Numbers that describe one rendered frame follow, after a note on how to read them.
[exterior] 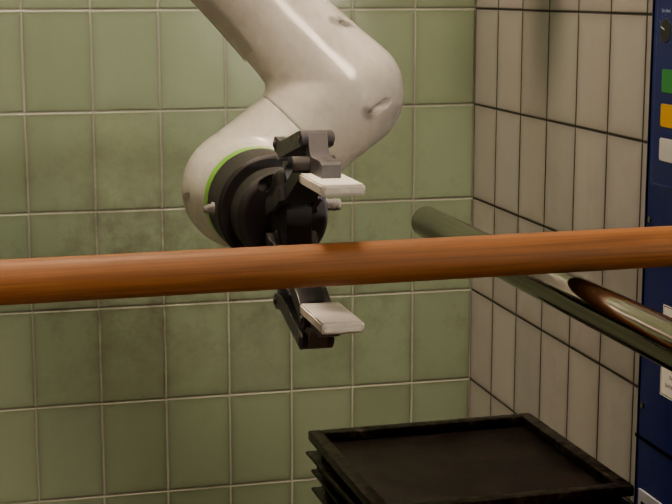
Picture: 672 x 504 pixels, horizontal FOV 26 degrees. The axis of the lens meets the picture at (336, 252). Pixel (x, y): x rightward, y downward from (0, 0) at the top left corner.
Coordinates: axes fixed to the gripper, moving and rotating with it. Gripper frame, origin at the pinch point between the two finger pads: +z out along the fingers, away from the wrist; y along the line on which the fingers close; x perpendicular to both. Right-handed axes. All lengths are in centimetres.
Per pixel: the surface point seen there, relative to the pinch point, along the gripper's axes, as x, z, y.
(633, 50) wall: -54, -67, -11
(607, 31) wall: -54, -74, -13
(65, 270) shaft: 18.5, 1.5, 0.0
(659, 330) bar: -16.8, 15.7, 2.8
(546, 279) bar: -16.6, -2.1, 3.0
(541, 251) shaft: -14.6, 1.6, 0.2
